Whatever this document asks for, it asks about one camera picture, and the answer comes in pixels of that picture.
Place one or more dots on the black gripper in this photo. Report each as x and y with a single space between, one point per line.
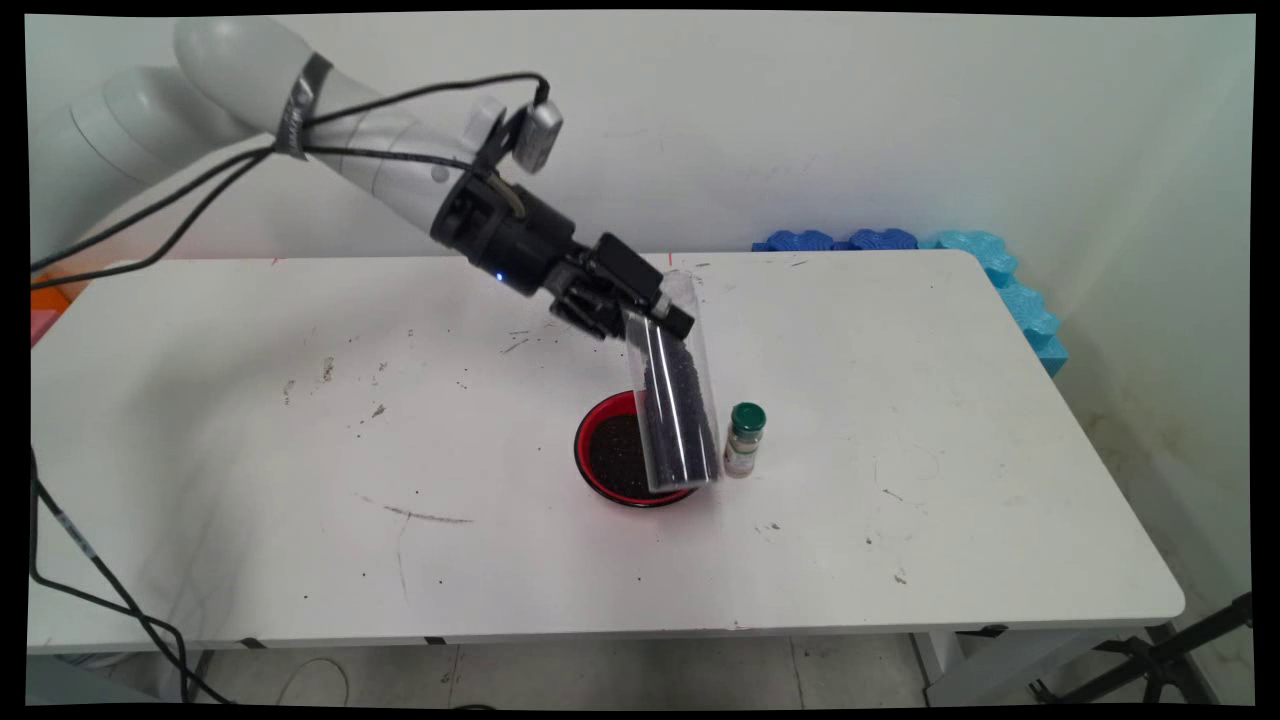
525 245

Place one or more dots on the clear plastic jar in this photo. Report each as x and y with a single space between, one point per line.
680 400

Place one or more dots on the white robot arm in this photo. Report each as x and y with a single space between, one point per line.
230 70

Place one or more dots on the black granules pile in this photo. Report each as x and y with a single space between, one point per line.
615 455

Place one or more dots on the dark blue foam block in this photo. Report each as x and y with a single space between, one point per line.
800 241
882 240

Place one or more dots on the red bowl black rim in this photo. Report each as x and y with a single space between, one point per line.
600 490

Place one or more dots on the green cap spice bottle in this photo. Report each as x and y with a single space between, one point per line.
743 445

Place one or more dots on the light blue foam block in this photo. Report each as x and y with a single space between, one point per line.
1020 300

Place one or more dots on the white table leg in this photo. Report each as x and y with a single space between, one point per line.
200 675

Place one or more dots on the orange block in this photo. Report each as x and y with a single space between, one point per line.
46 298

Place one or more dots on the pink block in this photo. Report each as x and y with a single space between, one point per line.
40 328

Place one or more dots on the black tripod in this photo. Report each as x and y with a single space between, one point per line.
1150 660

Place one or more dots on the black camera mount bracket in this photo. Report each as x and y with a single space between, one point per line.
508 135

